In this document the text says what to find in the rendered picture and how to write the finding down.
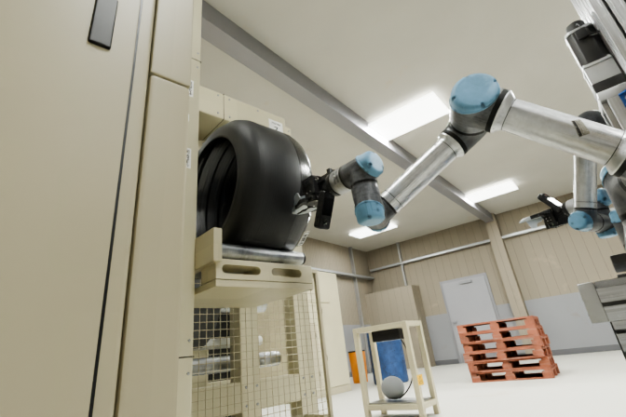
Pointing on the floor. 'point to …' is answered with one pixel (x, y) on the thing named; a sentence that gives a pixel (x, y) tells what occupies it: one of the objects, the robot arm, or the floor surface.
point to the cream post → (190, 211)
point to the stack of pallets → (507, 351)
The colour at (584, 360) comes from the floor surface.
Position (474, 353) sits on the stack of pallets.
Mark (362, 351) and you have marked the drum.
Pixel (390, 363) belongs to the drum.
